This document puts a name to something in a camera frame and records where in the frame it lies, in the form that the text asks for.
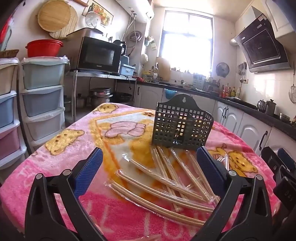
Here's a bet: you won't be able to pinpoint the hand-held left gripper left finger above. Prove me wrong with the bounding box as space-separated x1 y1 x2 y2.
24 147 108 241

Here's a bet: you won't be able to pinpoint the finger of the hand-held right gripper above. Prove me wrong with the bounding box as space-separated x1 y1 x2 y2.
277 148 293 171
261 146 281 176

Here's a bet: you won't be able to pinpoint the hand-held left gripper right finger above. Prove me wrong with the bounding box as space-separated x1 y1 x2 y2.
190 146 273 241

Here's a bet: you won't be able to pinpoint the pile of chopsticks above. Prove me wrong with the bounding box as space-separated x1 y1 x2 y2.
104 146 232 227

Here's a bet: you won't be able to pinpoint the dark grey perforated utensil basket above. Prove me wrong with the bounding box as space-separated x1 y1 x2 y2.
151 94 214 150

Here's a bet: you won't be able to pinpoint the pink printed bear blanket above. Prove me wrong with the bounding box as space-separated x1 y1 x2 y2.
0 102 285 241

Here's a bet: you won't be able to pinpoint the white base cabinets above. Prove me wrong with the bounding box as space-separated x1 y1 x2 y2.
134 84 296 163

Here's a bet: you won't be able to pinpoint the black kitchen countertop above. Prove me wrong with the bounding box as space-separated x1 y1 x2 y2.
136 79 296 135

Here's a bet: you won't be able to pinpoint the small steel pot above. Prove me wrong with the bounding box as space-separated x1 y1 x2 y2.
76 94 87 108

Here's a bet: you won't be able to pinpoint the stacked steel pots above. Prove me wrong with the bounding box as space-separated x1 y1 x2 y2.
89 88 114 108

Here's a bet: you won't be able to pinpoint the group of condiment bottles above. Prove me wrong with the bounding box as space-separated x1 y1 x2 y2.
221 83 241 98

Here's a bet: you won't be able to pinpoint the black wok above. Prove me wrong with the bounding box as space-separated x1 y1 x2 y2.
113 93 133 103

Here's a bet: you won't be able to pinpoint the blue hanging plastic bag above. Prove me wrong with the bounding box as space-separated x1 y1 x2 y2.
165 88 178 99

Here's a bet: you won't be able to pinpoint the blue plastic drawer unit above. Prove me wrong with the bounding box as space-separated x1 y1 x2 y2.
20 57 70 153

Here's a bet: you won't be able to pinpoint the hanging steel ladles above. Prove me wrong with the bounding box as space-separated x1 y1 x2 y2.
239 62 247 82

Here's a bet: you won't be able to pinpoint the steel kitchen shelf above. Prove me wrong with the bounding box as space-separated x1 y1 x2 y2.
63 70 138 123

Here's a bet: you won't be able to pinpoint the pastel plastic drawer unit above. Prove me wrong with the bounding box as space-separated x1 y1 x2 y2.
0 58 28 176

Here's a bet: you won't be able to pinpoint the beige cutting board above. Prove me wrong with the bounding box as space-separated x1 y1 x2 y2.
155 57 171 81

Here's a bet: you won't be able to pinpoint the light blue plastic box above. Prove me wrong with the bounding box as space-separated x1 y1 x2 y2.
120 64 136 77

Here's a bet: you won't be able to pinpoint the black range hood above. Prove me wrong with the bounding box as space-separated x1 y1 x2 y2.
233 13 292 73

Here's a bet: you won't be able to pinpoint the black microwave oven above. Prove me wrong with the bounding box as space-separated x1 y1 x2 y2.
76 36 123 75

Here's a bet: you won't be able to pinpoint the kitchen window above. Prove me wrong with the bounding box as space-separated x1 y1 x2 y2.
158 9 213 75

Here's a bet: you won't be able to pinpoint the black blender jug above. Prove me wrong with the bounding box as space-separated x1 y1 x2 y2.
113 40 127 56

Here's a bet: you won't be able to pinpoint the red plastic basin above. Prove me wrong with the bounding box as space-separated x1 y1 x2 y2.
25 39 64 58

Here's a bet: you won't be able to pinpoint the wicker basket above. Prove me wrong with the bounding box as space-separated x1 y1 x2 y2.
0 49 19 59

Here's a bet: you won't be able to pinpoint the white upper cabinet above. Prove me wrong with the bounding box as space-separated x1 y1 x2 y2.
264 0 296 39

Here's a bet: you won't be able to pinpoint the white round plastic plate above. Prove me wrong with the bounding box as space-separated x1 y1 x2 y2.
85 11 102 28

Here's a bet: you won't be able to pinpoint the white water heater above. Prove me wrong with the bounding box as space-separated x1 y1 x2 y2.
116 0 155 23

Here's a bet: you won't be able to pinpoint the small grey wall fan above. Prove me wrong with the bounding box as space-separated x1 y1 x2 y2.
216 62 230 77

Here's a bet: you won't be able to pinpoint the coiled white hose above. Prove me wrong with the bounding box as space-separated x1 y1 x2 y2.
127 30 141 43

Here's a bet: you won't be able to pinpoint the fruit wall poster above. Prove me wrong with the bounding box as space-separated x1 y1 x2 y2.
87 0 114 26

